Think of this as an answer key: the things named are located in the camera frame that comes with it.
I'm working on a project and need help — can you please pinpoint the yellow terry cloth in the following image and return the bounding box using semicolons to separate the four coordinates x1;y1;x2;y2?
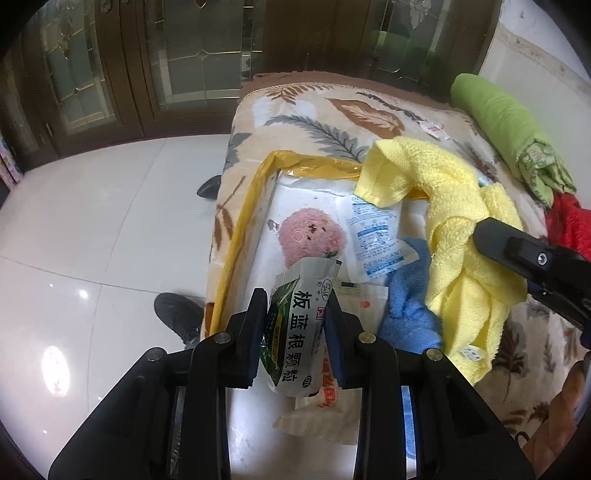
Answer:
355;137;527;384

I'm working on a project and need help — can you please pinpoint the blue terry cloth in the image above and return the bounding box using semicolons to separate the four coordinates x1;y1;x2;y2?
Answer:
379;238;444;354

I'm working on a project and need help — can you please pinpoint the grey striped medicine packet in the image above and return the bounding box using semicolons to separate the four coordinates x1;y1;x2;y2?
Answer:
271;280;390;447

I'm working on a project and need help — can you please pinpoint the green white granule sachet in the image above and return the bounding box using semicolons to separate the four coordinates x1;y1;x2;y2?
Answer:
260;257;342;398

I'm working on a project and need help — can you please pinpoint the person's right hand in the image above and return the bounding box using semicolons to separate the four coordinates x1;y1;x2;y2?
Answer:
523;361;586;478

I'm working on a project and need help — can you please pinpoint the red quilted bag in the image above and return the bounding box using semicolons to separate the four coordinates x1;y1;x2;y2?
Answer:
545;193;591;261

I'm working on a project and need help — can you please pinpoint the green rolled quilt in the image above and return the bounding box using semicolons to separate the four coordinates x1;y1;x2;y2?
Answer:
450;73;577;208

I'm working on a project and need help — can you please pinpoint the black shoe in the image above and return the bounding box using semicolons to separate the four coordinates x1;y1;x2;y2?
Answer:
153;292;204;349
197;175;221;200

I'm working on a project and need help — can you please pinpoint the white desiccant packet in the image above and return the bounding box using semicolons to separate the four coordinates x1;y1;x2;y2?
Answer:
339;195;420;283

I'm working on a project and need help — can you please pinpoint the small red white sachet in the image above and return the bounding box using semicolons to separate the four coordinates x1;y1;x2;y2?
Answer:
418;120;450;141

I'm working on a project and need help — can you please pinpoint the pink plush toy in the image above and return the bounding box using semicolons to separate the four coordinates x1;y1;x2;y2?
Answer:
279;208;346;267

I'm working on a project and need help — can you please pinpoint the yellow-rimmed white storage bin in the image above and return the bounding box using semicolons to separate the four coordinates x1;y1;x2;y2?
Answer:
202;149;431;480

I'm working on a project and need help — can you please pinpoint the leaf-patterned beige blanket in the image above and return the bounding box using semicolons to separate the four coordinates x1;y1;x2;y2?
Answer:
204;72;583;435

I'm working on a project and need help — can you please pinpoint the dark wooden glass cabinet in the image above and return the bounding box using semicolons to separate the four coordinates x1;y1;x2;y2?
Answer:
1;0;501;171

